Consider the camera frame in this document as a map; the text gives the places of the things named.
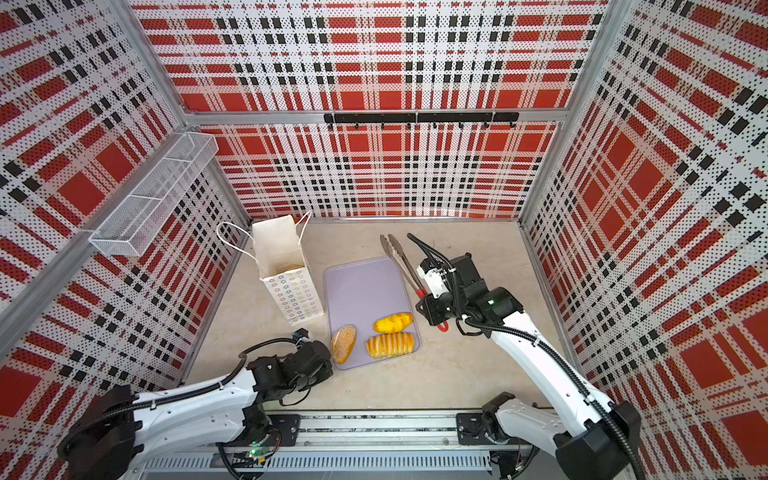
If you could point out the yellow pear-shaped fake bread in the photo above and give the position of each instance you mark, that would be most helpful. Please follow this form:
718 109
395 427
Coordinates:
392 324

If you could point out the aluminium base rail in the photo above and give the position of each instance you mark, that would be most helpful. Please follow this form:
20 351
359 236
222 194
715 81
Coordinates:
371 441

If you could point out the white flowered paper bag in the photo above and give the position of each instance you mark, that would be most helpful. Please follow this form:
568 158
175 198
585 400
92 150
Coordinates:
281 263

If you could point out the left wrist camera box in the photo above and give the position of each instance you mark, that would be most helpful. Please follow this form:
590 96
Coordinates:
300 335

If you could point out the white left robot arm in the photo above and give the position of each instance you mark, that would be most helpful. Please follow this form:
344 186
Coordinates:
124 429

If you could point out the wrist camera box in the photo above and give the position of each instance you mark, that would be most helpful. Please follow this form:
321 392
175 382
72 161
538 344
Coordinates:
300 335
432 278

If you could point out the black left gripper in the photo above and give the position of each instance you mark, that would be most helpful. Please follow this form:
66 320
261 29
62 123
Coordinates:
327 372

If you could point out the red-handled steel tongs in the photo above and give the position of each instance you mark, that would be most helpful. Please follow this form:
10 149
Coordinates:
394 249

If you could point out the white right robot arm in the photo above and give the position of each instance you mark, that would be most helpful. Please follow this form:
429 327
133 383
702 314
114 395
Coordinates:
590 435

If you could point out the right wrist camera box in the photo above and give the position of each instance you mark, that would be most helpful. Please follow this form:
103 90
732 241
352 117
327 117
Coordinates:
432 278

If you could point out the large spiral fake bread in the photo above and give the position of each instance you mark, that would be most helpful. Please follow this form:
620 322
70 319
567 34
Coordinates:
390 345

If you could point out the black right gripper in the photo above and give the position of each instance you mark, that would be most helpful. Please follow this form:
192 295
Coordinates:
431 305

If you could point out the sesame-coated fake bread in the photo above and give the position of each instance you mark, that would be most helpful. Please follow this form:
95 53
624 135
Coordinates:
342 343

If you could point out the lilac plastic tray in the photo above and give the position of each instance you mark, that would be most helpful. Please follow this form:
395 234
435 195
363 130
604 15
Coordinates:
359 294

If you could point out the black wall hook rail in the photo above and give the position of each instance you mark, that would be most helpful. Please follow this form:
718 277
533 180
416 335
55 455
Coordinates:
357 119

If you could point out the wire mesh wall basket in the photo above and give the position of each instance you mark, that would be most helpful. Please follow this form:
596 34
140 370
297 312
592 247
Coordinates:
133 225

